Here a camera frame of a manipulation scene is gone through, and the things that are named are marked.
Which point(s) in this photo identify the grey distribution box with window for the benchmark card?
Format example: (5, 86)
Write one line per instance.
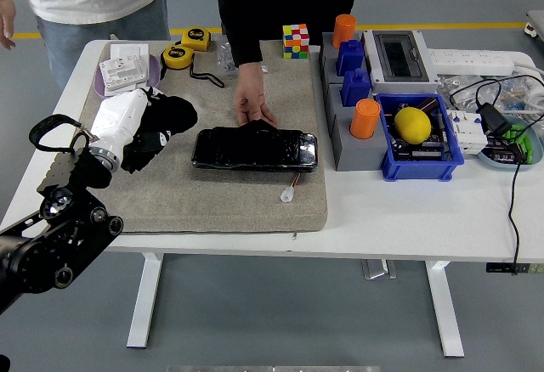
(397, 55)

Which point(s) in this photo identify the white power strip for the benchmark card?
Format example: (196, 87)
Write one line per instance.
(467, 61)

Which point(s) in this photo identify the purple dish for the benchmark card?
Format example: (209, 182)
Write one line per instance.
(155, 74)

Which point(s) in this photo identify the flat white switch plate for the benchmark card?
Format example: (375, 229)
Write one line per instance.
(127, 49)

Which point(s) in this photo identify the brown cylindrical capacitor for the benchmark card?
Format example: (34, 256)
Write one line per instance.
(427, 104)

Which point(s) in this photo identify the light blue dish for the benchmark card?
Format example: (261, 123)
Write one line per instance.
(536, 147)

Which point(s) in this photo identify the grey-brown mat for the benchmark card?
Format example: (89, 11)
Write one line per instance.
(212, 206)

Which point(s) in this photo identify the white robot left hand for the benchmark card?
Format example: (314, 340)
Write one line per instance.
(121, 117)

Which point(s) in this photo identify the white table leg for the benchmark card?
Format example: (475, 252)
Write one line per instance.
(140, 325)
(448, 325)

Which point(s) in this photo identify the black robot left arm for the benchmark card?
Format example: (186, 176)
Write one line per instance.
(42, 253)

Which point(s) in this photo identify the green terminal blocks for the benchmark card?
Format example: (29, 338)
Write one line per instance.
(525, 142)

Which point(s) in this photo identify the dark circuit boards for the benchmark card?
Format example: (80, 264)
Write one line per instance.
(425, 151)

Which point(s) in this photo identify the colourful puzzle cube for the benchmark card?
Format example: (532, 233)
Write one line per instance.
(296, 41)

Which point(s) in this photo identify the yellow lemon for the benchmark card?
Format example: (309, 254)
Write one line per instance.
(412, 125)

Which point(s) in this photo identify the white cart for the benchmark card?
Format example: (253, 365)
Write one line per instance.
(536, 24)

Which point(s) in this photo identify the white switch plate stack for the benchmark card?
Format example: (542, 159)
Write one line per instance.
(123, 72)

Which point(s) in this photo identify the grey block holder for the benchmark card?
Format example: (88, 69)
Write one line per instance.
(327, 62)
(357, 155)

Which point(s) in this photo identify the black rag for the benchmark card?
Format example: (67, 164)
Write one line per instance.
(183, 113)

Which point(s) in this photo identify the person's right forearm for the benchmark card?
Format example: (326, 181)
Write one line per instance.
(246, 49)

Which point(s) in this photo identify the blue plastic bin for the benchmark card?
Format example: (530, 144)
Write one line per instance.
(421, 170)

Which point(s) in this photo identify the clear bag of screws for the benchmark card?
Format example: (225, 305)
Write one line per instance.
(223, 55)

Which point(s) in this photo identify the black power adapter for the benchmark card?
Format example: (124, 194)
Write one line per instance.
(495, 119)

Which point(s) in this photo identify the person's right hand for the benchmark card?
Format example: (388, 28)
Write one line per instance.
(251, 96)
(6, 19)

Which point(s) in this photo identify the dark terminal board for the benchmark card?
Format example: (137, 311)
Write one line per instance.
(501, 153)

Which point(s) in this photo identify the table control panel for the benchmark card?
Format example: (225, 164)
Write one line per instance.
(499, 268)

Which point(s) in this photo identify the white circuit breaker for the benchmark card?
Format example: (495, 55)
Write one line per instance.
(467, 132)

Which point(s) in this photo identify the orange cylinder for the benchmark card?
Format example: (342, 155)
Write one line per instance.
(364, 119)
(344, 30)

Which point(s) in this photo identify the clear bags of small parts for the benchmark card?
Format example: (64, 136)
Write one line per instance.
(463, 87)

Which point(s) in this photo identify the metal bracket under table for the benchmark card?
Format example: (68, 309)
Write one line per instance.
(378, 269)

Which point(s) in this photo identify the blue block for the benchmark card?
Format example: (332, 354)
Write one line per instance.
(356, 88)
(350, 58)

